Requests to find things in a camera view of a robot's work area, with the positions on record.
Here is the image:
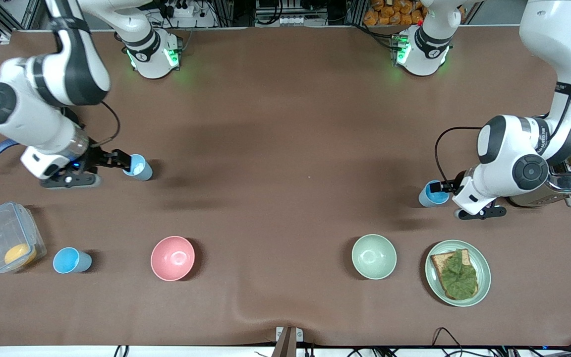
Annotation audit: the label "light blue plastic cup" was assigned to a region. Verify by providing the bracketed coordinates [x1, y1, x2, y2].
[53, 247, 93, 274]
[418, 180, 451, 208]
[123, 154, 153, 181]

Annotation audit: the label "brown bread slice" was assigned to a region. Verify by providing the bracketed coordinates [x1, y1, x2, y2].
[430, 249, 479, 301]

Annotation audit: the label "pale green plate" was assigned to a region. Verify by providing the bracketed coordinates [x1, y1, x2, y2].
[424, 239, 492, 307]

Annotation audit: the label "green lettuce leaf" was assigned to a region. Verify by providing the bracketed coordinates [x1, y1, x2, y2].
[439, 249, 479, 300]

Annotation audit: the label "yellow round food piece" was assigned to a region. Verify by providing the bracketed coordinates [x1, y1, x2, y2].
[4, 243, 37, 267]

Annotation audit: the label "pale green bowl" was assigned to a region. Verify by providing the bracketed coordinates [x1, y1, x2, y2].
[351, 234, 398, 280]

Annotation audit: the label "pink bowl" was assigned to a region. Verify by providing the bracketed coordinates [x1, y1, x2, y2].
[150, 236, 196, 282]

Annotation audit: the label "brown table cloth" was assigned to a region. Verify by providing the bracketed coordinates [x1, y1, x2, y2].
[0, 26, 571, 348]

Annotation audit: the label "orange snack bags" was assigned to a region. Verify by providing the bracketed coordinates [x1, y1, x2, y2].
[363, 0, 426, 26]

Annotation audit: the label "metal table clamp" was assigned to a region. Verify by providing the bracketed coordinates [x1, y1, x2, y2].
[275, 326, 304, 357]

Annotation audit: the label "black looped floor cable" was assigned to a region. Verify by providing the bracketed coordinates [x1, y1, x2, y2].
[431, 327, 465, 357]

